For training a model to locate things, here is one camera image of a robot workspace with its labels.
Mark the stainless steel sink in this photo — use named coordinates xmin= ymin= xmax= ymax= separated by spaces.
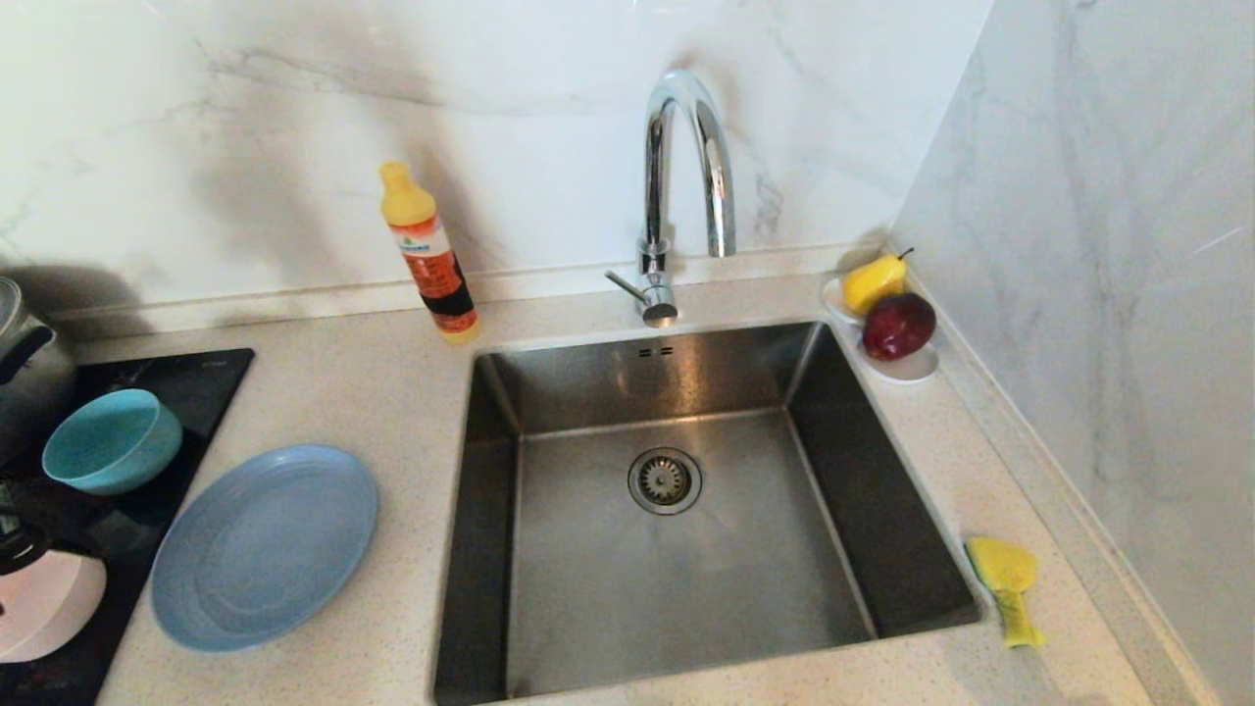
xmin=431 ymin=319 xmax=986 ymax=706

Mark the steel cooking pot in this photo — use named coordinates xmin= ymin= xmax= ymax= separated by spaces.
xmin=0 ymin=277 xmax=79 ymax=464

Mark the yellow pear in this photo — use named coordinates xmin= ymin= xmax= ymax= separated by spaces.
xmin=841 ymin=247 xmax=915 ymax=317

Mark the pink bowl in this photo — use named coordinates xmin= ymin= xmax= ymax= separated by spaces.
xmin=0 ymin=549 xmax=109 ymax=665

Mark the black induction cooktop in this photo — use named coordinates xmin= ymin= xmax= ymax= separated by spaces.
xmin=0 ymin=348 xmax=256 ymax=706

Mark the metal sink drain strainer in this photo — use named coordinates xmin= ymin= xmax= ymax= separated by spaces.
xmin=627 ymin=447 xmax=703 ymax=517

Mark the orange dish soap bottle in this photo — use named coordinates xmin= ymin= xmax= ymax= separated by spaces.
xmin=378 ymin=161 xmax=480 ymax=344

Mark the teal bowl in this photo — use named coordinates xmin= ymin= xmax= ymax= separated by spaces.
xmin=42 ymin=388 xmax=184 ymax=496

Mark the blue round plate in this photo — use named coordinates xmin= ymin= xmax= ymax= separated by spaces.
xmin=150 ymin=444 xmax=380 ymax=654

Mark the chrome faucet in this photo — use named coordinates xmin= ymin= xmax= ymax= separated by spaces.
xmin=603 ymin=69 xmax=737 ymax=329

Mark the red apple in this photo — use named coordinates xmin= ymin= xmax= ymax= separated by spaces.
xmin=861 ymin=291 xmax=937 ymax=362

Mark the yellow green sponge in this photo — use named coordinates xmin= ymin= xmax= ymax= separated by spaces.
xmin=965 ymin=536 xmax=1048 ymax=649

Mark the white fruit dish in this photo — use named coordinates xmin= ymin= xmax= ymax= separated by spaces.
xmin=822 ymin=275 xmax=940 ymax=383

